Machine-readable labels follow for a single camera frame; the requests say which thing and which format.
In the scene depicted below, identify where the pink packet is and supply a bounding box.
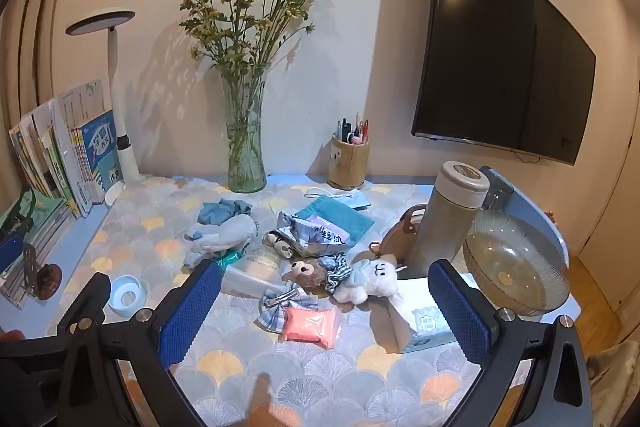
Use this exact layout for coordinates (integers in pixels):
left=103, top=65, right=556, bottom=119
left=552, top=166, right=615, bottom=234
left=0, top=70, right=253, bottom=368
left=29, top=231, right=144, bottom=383
left=278, top=306, right=341, bottom=350

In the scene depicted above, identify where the blue face mask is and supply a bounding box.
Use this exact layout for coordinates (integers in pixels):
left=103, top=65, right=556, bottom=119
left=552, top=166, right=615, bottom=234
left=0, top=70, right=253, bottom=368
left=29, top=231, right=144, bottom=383
left=304, top=186, right=374, bottom=210

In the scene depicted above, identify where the white plush toy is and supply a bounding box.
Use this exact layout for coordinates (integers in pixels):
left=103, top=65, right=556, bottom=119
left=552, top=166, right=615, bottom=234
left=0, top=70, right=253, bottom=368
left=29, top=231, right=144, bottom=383
left=332, top=257, right=404, bottom=306

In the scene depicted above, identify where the blue grey cloth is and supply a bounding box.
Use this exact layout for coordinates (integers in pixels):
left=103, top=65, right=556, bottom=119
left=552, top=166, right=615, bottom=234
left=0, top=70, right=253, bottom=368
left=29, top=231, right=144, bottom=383
left=182, top=213, right=259, bottom=269
left=197, top=199, right=254, bottom=226

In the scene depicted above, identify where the clear glass vase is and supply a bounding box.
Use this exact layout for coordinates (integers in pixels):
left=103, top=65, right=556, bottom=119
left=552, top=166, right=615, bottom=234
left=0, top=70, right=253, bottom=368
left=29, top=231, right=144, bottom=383
left=220, top=66, right=267, bottom=194

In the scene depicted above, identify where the ribbed glass bowl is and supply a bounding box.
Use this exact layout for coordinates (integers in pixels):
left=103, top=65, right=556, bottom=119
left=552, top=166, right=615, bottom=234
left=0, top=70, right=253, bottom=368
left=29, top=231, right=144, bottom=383
left=462, top=209, right=572, bottom=316

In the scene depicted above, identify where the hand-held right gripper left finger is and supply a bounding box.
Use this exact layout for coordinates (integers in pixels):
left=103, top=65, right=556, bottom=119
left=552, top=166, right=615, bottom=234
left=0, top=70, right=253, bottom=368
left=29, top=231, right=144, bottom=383
left=49, top=258, right=223, bottom=427

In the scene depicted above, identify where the teal drawstring pouch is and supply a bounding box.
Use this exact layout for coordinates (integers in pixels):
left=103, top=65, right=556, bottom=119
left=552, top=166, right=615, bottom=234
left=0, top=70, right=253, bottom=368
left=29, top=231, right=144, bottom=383
left=292, top=197, right=376, bottom=249

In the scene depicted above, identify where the yellow flower bouquet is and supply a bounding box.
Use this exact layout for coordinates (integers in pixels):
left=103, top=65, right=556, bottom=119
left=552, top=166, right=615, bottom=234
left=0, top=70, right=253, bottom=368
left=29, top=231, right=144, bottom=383
left=178, top=0, right=334, bottom=128

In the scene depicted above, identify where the brown bear plush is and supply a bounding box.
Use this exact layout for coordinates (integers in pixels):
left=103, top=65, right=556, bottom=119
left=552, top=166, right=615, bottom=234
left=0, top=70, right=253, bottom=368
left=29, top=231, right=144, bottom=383
left=280, top=254, right=354, bottom=296

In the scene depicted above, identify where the bunch of pens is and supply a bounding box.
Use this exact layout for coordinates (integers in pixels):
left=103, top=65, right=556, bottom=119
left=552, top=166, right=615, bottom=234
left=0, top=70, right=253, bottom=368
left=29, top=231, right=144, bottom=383
left=336, top=110, right=371, bottom=146

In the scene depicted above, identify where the black wall television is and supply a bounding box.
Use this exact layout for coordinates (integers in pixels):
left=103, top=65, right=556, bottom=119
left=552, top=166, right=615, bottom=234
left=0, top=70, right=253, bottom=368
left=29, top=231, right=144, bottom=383
left=411, top=0, right=597, bottom=166

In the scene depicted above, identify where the white blue round cup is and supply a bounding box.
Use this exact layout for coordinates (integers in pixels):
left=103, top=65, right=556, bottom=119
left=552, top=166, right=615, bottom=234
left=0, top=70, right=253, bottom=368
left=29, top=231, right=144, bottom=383
left=108, top=275, right=146, bottom=311

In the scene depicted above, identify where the clear bag with teal cloth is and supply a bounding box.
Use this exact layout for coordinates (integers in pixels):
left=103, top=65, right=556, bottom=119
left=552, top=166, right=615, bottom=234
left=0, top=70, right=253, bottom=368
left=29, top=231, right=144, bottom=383
left=215, top=246, right=284, bottom=297

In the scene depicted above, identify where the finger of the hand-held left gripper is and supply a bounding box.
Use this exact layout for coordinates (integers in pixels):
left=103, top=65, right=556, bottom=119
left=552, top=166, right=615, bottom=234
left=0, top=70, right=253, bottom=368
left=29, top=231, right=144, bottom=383
left=21, top=243, right=40, bottom=298
left=0, top=233, right=22, bottom=276

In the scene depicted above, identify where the white teal tissue pack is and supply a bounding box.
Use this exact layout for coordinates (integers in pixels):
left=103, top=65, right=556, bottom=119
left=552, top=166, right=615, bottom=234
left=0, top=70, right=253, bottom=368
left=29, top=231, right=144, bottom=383
left=384, top=279, right=464, bottom=354

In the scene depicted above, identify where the cardboard pen holder with pens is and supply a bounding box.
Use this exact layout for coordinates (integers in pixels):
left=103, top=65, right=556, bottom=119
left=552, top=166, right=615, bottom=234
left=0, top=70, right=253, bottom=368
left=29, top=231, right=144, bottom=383
left=327, top=134, right=371, bottom=192

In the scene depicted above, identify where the row of upright books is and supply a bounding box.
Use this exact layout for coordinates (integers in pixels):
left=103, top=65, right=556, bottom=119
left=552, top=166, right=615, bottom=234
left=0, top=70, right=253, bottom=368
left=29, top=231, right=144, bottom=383
left=7, top=79, right=119, bottom=219

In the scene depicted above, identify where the blue plaid bow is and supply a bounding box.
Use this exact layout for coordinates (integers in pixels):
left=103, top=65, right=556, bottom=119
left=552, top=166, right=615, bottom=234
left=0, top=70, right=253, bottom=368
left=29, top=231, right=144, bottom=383
left=257, top=286, right=302, bottom=333

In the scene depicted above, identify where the brown round disc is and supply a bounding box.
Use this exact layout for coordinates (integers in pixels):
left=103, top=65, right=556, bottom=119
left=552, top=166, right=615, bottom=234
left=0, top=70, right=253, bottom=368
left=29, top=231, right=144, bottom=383
left=37, top=262, right=64, bottom=299

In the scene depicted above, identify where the green flat folder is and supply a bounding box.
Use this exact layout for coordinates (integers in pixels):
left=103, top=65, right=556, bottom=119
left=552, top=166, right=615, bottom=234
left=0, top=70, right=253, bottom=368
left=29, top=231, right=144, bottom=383
left=0, top=189, right=73, bottom=253

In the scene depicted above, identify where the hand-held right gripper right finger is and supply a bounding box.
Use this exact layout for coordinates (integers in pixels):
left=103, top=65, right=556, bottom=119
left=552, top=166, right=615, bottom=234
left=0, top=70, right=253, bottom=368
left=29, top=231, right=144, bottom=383
left=429, top=258, right=592, bottom=427

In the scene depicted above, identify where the purple printed packet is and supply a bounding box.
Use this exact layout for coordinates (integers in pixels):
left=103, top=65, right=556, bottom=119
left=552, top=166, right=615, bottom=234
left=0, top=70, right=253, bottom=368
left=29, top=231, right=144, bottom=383
left=276, top=211, right=352, bottom=259

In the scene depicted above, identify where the small brown leather bag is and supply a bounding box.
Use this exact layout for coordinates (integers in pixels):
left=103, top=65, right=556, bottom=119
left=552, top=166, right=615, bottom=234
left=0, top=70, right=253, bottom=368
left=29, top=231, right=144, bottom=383
left=379, top=204, right=429, bottom=271

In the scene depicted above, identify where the fan pattern tablecloth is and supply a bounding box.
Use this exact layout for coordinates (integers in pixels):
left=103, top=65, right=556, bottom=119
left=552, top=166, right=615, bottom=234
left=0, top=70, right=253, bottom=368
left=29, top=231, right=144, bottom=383
left=47, top=177, right=506, bottom=427

